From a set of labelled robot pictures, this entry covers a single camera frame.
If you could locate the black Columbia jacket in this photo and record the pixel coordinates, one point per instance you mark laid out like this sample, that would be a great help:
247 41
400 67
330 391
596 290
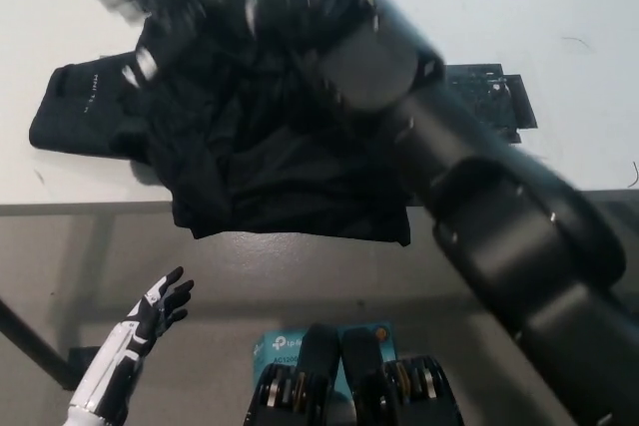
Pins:
279 171

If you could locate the black left robot body block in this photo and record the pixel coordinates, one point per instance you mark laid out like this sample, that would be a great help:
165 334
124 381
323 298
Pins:
297 386

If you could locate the thin black thread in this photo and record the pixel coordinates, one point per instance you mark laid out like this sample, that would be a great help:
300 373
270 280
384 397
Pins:
579 44

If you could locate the teal TP-Link router box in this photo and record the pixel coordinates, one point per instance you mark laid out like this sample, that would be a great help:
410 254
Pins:
277 346

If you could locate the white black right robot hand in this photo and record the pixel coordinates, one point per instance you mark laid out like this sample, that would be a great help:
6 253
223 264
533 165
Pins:
199 12

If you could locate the black metal table leg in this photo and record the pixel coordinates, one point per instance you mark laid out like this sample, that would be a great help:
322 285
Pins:
30 341

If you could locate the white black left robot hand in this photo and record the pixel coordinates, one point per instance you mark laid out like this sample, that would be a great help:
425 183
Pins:
135 336

